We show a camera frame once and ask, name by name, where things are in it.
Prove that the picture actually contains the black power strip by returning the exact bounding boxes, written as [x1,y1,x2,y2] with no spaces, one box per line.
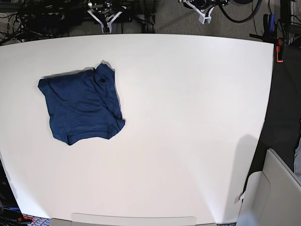
[29,12,65,21]

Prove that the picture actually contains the black and blue clamp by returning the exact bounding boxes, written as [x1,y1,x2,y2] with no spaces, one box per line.
[249,14,277,44]

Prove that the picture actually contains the red and black clamp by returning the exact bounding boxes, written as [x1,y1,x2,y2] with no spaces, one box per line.
[276,38,285,63]

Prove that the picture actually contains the white plastic bin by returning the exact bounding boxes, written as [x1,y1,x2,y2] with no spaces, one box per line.
[236,149,301,226]

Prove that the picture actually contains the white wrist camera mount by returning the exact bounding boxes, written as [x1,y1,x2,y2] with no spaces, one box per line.
[87,0,127,34]
[181,0,228,24]

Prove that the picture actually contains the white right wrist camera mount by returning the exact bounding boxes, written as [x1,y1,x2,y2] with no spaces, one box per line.
[87,0,127,34]

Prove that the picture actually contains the thick black hose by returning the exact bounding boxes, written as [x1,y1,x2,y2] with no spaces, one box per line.
[218,0,263,24]

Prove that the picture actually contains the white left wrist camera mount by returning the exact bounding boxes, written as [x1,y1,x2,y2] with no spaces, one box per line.
[181,0,228,24]

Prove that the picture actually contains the blue long-sleeve T-shirt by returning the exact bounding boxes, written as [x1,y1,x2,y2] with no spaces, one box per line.
[38,64,126,145]

